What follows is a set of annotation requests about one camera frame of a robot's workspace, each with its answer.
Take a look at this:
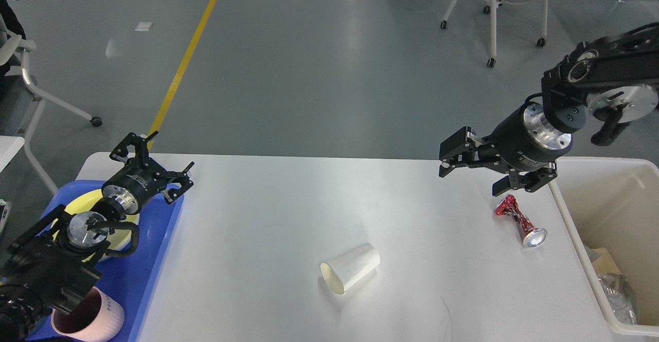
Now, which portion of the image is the blue plastic tray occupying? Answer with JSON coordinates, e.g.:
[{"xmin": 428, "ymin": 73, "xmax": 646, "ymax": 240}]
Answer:
[{"xmin": 21, "ymin": 179, "xmax": 185, "ymax": 342}]

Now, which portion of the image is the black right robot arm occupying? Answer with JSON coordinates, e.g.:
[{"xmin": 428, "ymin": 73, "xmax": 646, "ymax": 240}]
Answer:
[{"xmin": 439, "ymin": 23, "xmax": 658, "ymax": 196}]

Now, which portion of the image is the yellow plastic plate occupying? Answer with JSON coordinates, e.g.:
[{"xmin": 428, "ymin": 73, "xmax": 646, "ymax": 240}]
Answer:
[{"xmin": 54, "ymin": 185, "xmax": 140, "ymax": 261}]

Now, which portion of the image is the crushed red soda can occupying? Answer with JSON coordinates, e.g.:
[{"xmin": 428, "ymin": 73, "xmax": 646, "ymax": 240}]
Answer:
[{"xmin": 494, "ymin": 194, "xmax": 547, "ymax": 248}]

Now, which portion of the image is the beige plastic bin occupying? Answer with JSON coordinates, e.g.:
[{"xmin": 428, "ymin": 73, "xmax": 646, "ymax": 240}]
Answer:
[{"xmin": 550, "ymin": 157, "xmax": 658, "ymax": 339}]

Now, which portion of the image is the brown cardboard in bin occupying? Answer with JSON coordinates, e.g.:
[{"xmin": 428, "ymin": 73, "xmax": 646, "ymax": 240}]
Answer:
[{"xmin": 591, "ymin": 248, "xmax": 622, "ymax": 275}]

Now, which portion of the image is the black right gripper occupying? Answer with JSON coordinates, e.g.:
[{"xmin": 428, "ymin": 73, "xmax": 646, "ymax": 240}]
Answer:
[{"xmin": 439, "ymin": 102, "xmax": 574, "ymax": 196}]

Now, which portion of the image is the small white side table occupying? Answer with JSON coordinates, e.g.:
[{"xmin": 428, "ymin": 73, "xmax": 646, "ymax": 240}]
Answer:
[{"xmin": 0, "ymin": 135, "xmax": 25, "ymax": 172}]

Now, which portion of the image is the aluminium foil front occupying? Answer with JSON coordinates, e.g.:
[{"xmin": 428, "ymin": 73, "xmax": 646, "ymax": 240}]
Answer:
[{"xmin": 597, "ymin": 272, "xmax": 640, "ymax": 325}]

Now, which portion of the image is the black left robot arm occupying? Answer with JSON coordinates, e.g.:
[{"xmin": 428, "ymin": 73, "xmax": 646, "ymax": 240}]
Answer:
[{"xmin": 2, "ymin": 131, "xmax": 194, "ymax": 341}]

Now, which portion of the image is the white office chair left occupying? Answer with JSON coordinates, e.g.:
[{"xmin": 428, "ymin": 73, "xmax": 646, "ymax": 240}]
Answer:
[{"xmin": 2, "ymin": 16, "xmax": 102, "ymax": 195}]

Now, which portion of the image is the white paper cup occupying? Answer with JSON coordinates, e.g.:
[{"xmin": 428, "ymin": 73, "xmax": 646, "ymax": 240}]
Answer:
[{"xmin": 319, "ymin": 243, "xmax": 381, "ymax": 295}]

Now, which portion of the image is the pink ceramic mug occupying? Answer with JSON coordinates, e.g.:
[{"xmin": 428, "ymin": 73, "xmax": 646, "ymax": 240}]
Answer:
[{"xmin": 51, "ymin": 286, "xmax": 125, "ymax": 341}]

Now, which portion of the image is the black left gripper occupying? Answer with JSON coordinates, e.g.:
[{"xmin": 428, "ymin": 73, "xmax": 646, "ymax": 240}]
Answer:
[{"xmin": 102, "ymin": 130, "xmax": 195, "ymax": 215}]

